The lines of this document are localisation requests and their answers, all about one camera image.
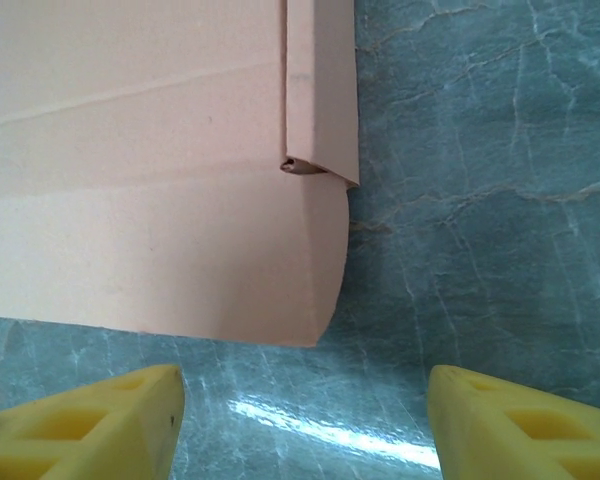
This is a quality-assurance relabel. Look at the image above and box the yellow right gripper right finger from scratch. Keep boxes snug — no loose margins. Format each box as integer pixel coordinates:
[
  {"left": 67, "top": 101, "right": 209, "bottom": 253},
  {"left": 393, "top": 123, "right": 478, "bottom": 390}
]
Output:
[{"left": 425, "top": 363, "right": 600, "bottom": 480}]

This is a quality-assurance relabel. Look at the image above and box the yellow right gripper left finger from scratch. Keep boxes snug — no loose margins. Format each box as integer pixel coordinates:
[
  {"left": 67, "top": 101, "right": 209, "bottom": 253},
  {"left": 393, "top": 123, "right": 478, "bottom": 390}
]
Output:
[{"left": 0, "top": 363, "right": 186, "bottom": 480}]

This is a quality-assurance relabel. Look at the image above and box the pink paper box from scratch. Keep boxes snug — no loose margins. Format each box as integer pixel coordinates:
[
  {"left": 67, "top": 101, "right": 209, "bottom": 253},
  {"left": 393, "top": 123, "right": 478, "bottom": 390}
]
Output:
[{"left": 0, "top": 0, "right": 361, "bottom": 350}]

